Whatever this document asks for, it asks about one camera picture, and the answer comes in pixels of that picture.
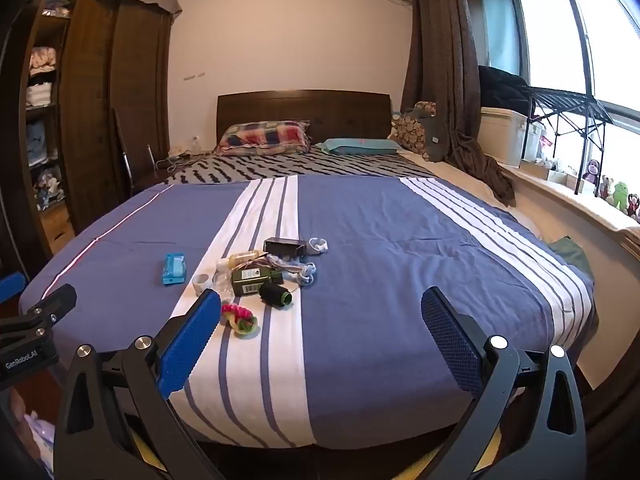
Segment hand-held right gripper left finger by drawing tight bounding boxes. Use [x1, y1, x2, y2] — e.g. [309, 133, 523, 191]
[52, 288, 223, 480]

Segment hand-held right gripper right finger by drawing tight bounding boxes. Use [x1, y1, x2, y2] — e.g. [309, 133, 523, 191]
[421, 286, 588, 480]

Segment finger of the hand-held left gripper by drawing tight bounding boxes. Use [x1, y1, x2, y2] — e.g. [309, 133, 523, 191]
[0, 283, 78, 342]
[0, 271, 27, 306]

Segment blue tissue packet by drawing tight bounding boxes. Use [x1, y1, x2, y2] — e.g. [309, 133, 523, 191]
[162, 252, 188, 286]

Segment yellow liquid bottle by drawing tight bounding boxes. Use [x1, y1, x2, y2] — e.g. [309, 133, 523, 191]
[216, 251, 266, 271]

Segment pink green scrunchie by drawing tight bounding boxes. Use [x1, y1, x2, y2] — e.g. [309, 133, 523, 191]
[221, 302, 260, 337]

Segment dark green box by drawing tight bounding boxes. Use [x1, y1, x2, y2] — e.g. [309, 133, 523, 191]
[231, 267, 286, 295]

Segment black cylindrical container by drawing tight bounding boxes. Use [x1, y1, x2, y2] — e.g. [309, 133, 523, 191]
[258, 282, 292, 308]

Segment blue white striped blanket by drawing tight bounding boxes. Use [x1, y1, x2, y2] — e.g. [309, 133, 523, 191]
[19, 175, 598, 448]

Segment black box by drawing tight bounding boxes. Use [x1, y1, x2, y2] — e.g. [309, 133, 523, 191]
[263, 236, 307, 259]

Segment blue folded clothes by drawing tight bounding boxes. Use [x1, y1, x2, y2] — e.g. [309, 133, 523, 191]
[27, 120, 52, 167]

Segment green cloth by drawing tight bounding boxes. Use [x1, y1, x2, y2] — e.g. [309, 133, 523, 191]
[547, 237, 592, 272]

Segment folding chair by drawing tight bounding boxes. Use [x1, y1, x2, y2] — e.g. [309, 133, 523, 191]
[111, 107, 166, 196]

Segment white folded clothes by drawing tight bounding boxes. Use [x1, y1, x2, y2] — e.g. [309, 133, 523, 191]
[27, 82, 54, 107]

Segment dark wooden wardrobe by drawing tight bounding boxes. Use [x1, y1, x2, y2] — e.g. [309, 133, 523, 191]
[20, 0, 176, 236]

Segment grey plush toy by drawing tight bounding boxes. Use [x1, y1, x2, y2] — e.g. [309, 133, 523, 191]
[420, 110, 452, 163]

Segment grey zebra patterned sheet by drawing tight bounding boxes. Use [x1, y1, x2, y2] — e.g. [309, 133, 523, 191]
[165, 149, 441, 186]

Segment white storage box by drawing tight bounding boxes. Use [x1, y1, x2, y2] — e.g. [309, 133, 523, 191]
[478, 106, 532, 167]

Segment teal pillow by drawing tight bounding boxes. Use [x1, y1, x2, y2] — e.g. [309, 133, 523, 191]
[314, 137, 403, 157]

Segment plaid pillow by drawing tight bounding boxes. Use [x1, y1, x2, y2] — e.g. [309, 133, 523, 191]
[215, 121, 311, 156]

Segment patterned brown bag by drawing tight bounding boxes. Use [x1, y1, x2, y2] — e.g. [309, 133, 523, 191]
[389, 101, 438, 153]

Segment pink folded clothes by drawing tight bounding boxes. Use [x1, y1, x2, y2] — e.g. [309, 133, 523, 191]
[30, 47, 59, 72]

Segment black jacket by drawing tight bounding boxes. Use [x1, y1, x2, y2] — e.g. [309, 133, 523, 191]
[478, 65, 532, 111]

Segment dark wooden headboard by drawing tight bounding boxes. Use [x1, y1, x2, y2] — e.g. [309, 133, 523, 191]
[216, 90, 392, 148]

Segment black metal rack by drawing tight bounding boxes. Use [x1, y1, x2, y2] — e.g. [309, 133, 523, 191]
[520, 87, 615, 196]

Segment brown curtain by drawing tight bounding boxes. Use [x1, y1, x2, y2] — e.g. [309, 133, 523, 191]
[401, 0, 517, 207]

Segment teal window blind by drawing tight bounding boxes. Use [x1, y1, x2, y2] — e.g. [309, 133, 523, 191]
[477, 0, 521, 76]

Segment window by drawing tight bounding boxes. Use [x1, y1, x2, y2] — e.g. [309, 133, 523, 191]
[515, 0, 640, 136]

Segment white blue cable bundle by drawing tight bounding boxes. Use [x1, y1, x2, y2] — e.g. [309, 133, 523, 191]
[285, 262, 318, 287]

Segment white cables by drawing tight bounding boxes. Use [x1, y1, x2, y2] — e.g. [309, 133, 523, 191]
[155, 145, 216, 168]

